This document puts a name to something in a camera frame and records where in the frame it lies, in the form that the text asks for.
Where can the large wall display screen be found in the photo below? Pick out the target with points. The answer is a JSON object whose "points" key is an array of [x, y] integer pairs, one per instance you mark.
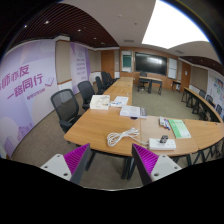
{"points": [[150, 63]]}

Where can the small desk at front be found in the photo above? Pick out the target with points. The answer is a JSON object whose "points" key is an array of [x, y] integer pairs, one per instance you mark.
{"points": [[151, 80]]}

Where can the black chair at front desk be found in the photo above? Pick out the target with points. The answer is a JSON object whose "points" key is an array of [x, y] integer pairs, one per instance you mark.
{"points": [[142, 81]]}

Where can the markers on table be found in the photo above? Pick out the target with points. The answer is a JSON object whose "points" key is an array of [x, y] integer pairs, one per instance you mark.
{"points": [[164, 122]]}

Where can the black charger plug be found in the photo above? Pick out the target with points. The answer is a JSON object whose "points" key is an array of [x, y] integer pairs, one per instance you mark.
{"points": [[164, 139]]}

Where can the long wooden conference table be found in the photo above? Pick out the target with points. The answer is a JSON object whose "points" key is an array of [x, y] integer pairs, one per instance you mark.
{"points": [[95, 125]]}

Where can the white book stack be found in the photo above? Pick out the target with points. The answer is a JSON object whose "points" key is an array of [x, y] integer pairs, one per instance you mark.
{"points": [[133, 111]]}

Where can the white papers on table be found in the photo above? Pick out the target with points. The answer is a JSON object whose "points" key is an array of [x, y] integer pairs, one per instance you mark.
{"points": [[119, 101]]}

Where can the purple wall banner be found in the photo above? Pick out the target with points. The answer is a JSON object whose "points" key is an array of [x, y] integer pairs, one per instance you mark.
{"points": [[27, 81]]}

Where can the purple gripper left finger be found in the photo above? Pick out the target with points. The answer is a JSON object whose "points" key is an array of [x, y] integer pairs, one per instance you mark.
{"points": [[69, 166]]}

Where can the curved right side table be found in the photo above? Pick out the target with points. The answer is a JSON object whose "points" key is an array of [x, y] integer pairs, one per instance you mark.
{"points": [[200, 106]]}

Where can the black mesh office chair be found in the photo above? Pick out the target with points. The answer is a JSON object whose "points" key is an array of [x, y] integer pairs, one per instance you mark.
{"points": [[66, 107]]}

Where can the green booklet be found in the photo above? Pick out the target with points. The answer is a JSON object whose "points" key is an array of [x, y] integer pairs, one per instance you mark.
{"points": [[179, 128]]}

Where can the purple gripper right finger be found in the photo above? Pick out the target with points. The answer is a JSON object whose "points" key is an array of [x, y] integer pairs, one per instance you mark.
{"points": [[152, 167]]}

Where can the white power strip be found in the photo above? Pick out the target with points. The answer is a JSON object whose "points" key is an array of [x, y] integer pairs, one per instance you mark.
{"points": [[155, 144]]}

